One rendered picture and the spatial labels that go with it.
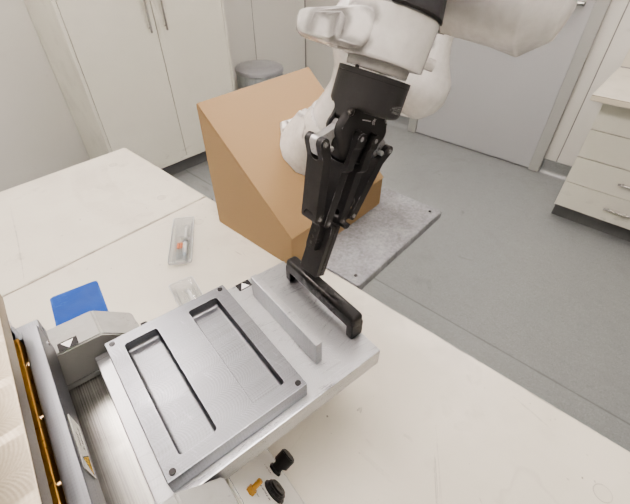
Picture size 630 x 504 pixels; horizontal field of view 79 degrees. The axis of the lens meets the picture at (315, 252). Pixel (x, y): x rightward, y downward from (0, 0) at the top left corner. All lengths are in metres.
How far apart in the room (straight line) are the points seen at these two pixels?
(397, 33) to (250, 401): 0.39
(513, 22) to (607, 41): 2.59
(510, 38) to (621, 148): 2.12
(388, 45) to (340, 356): 0.35
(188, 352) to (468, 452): 0.47
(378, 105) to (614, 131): 2.19
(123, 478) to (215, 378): 0.14
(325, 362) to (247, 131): 0.62
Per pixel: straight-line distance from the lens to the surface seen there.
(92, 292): 1.01
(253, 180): 0.90
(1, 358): 0.43
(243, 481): 0.53
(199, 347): 0.51
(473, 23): 0.47
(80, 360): 0.58
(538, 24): 0.46
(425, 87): 0.75
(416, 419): 0.73
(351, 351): 0.52
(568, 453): 0.80
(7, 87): 2.90
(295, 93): 1.10
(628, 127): 2.52
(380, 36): 0.39
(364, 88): 0.39
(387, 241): 1.03
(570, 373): 1.93
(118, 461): 0.54
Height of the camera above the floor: 1.39
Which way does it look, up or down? 41 degrees down
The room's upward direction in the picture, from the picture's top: straight up
